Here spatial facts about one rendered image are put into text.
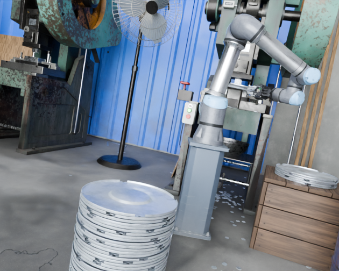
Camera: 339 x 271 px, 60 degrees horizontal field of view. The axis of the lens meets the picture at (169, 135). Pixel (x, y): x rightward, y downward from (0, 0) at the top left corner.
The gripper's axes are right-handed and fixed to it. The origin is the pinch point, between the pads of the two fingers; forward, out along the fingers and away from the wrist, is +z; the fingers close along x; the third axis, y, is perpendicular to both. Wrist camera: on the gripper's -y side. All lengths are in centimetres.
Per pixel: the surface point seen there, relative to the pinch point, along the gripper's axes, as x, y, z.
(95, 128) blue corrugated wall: 79, -4, 224
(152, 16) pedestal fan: -43, 21, 97
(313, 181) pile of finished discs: 36, 9, -57
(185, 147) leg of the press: 45, 17, 26
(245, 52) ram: -25.1, -14.9, 24.5
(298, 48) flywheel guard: -29.9, -16.9, -13.5
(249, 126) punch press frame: 22.1, -10.8, 1.8
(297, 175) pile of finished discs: 35, 13, -51
